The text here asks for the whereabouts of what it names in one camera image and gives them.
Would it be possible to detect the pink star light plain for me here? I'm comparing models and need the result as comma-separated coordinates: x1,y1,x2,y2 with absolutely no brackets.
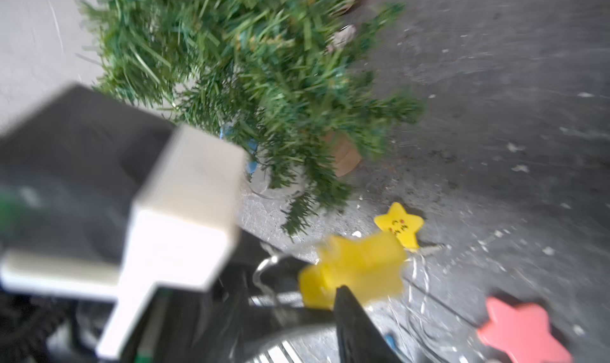
477,297,573,363

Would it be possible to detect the yellow star light with face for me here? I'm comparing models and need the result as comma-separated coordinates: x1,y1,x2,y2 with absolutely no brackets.
374,202,424,250

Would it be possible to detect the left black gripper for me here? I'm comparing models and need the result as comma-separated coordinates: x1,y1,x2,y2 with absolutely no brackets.
1,85,175,264

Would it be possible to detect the blue star light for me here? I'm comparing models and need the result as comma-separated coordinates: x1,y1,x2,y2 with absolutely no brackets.
219,123,258,175

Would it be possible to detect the yellow star light small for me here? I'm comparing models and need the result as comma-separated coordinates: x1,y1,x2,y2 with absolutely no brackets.
298,232,407,309

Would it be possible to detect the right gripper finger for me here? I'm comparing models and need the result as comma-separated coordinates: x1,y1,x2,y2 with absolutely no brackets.
333,286,401,363

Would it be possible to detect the green christmas tree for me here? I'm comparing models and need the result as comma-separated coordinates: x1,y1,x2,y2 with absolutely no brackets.
77,0,424,235

